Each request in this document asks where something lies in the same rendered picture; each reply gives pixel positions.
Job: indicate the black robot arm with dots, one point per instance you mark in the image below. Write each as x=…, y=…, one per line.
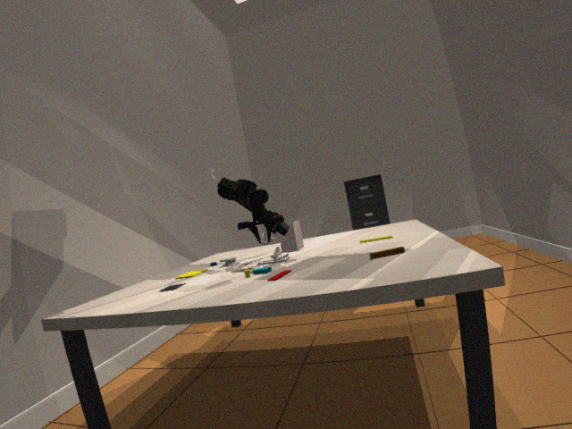
x=245, y=193

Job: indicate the red flat bar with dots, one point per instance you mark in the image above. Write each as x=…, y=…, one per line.
x=280, y=275

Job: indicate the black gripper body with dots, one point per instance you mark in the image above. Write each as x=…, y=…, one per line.
x=259, y=214

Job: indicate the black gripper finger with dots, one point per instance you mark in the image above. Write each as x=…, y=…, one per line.
x=255, y=232
x=268, y=229

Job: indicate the cyan rectangular block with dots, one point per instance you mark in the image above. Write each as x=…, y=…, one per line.
x=262, y=270

